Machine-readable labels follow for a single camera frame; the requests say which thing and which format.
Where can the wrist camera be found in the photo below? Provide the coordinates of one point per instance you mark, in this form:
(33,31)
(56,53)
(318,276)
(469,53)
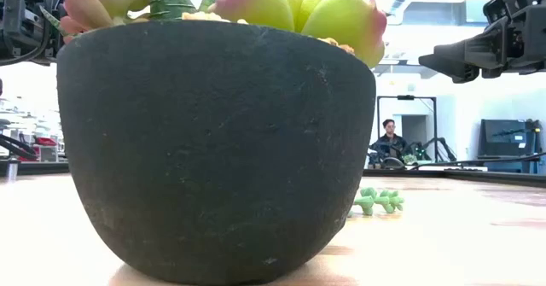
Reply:
(25,15)
(497,8)

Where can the succulent plant in black pot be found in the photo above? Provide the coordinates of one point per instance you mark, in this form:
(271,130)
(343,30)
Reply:
(213,149)

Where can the black rectangular frame stand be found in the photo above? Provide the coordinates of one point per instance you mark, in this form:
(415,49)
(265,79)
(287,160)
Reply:
(405,97)

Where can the red storage bins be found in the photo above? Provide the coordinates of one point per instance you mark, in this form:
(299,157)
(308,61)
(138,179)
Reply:
(44,141)

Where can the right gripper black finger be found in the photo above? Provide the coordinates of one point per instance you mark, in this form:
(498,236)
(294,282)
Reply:
(473,53)
(462,76)

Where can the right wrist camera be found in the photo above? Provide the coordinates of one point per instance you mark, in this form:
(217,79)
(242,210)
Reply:
(497,8)

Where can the dark blue machine cabinet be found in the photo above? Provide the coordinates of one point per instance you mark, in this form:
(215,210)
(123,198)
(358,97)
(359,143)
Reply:
(507,141)

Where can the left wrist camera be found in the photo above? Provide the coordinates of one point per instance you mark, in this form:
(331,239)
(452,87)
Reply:
(25,15)

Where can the person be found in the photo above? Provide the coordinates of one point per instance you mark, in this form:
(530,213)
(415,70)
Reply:
(390,143)

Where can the silver metal post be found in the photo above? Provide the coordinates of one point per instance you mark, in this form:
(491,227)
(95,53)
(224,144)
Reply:
(13,168)

